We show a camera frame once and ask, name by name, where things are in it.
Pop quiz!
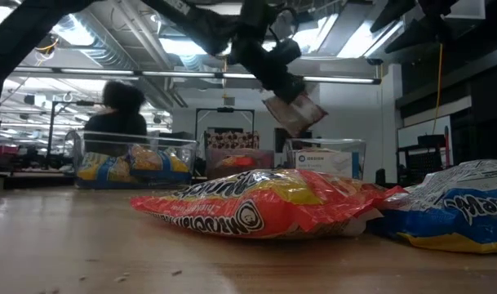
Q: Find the long ceiling light bar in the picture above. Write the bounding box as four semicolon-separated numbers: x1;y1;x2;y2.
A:
11;64;383;86

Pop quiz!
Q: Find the black background rig frame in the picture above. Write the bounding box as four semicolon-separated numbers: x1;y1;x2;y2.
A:
193;106;256;150

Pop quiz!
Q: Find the round ceiling fixture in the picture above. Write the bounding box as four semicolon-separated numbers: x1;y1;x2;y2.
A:
34;33;60;54

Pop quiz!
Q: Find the smoked dark plastic bin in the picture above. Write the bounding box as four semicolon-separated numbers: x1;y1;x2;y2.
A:
205;146;276;180

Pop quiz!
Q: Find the red roast beef noodle pack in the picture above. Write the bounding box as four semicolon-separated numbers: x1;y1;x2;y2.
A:
262;91;329;138

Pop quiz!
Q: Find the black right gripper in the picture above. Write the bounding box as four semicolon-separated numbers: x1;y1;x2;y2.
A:
369;0;461;54

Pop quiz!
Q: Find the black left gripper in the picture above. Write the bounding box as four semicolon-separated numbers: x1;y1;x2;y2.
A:
230;34;307;105

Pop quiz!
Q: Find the black pole stand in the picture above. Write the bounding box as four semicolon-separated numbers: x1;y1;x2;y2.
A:
46;100;95;169

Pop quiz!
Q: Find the black shelf cart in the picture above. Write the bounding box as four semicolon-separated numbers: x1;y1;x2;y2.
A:
397;134;449;185

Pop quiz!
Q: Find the wide clear plastic bin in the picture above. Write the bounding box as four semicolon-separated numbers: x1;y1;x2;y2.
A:
64;129;198;191

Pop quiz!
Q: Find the person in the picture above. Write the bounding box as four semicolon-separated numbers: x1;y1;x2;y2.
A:
82;80;149;158

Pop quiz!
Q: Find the red upright tool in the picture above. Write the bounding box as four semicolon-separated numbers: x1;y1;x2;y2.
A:
443;125;451;169

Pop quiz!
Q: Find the orange chicken noodle pack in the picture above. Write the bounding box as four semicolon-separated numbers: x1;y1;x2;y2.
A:
221;154;258;169
129;168;408;240

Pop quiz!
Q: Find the clear plastic bin with label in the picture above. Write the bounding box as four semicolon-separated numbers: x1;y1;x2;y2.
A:
283;137;367;180

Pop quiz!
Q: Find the white ceiling air unit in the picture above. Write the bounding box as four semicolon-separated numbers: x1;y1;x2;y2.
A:
388;0;486;47

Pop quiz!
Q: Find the red white patterned panel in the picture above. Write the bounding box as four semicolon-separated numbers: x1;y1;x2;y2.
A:
205;130;260;150

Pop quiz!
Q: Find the black monitor screen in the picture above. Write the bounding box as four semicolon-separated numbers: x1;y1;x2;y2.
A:
274;127;313;153

